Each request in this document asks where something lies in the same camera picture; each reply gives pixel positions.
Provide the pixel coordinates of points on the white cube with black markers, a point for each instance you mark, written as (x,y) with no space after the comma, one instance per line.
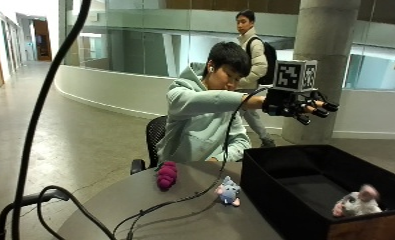
(289,75)

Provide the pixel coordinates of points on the grey concrete pillar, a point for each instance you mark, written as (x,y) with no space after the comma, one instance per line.
(321,50)

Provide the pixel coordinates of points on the the person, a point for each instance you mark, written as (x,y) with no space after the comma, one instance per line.
(197,113)

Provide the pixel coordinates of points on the large black storage box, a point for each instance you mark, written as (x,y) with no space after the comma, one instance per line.
(285,200)

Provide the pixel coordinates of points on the grey white mouse soft toy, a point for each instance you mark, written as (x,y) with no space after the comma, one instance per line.
(356,205)

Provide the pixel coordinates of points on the blue elephant soft toy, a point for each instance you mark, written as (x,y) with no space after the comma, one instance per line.
(229,191)

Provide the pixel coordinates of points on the black office chair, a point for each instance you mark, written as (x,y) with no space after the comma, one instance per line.
(155,133)

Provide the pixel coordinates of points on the purple knobbly soft toy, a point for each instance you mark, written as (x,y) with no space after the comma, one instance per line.
(167,176)

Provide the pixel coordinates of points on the brown wooden door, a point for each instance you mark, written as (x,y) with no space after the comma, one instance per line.
(42,40)

